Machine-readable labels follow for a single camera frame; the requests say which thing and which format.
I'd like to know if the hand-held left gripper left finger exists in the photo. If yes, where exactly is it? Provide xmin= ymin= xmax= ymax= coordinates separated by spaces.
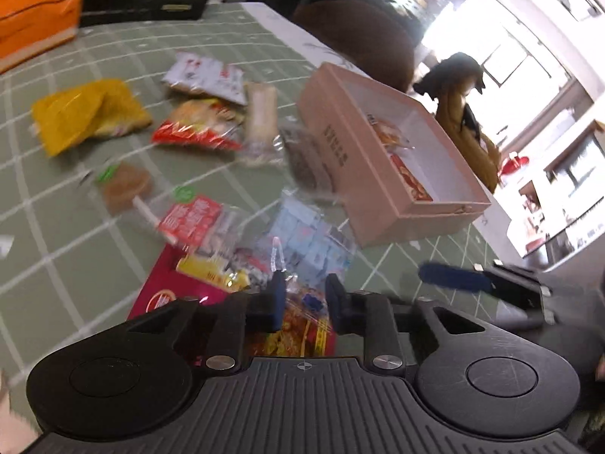
xmin=125 ymin=269 xmax=287 ymax=373

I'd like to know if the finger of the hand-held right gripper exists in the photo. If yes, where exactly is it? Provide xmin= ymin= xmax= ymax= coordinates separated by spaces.
xmin=418 ymin=261 xmax=495 ymax=297

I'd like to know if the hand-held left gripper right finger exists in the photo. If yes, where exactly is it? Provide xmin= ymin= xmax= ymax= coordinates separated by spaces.
xmin=325 ymin=274 xmax=495 ymax=375

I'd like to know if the pink cardboard box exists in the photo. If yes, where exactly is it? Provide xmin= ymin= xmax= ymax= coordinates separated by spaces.
xmin=297 ymin=63 xmax=492 ymax=249

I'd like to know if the clear packet with dark bar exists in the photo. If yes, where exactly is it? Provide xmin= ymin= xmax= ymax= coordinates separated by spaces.
xmin=278 ymin=125 xmax=334 ymax=192

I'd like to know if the red packet with yellow print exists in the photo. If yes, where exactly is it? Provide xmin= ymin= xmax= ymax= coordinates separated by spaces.
xmin=246 ymin=283 xmax=337 ymax=356

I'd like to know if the small yellow snack packet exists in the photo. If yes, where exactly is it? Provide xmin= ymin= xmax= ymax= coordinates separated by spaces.
xmin=176 ymin=252 xmax=252 ymax=292

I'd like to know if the light blue snack packet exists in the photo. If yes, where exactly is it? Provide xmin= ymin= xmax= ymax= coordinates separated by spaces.
xmin=268 ymin=193 xmax=356 ymax=285

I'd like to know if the magenta snack packet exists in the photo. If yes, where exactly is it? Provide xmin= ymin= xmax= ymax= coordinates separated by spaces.
xmin=127 ymin=245 xmax=230 ymax=323

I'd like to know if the red and white snack packet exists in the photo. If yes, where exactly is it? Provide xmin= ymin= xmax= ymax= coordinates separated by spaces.
xmin=157 ymin=195 xmax=239 ymax=252

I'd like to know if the red round object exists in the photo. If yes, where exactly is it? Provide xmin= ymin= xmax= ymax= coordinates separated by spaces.
xmin=500 ymin=152 xmax=531 ymax=177

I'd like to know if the orange snack packet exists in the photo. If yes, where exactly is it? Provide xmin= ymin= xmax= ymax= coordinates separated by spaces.
xmin=365 ymin=113 xmax=413 ymax=153

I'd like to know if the beige bar packet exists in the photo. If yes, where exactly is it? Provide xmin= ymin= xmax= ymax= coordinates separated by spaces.
xmin=242 ymin=82 xmax=279 ymax=167

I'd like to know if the brown round lollipop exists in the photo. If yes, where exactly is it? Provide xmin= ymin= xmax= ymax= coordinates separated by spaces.
xmin=96 ymin=162 xmax=155 ymax=215

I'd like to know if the red and yellow snack packet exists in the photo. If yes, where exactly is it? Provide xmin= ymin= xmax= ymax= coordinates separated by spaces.
xmin=151 ymin=98 xmax=245 ymax=152

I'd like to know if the dark clothing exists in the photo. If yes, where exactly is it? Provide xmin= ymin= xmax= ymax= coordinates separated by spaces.
xmin=413 ymin=52 xmax=487 ymax=100

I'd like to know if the orange tissue pack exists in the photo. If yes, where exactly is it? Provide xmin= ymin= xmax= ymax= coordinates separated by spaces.
xmin=0 ymin=0 xmax=84 ymax=73

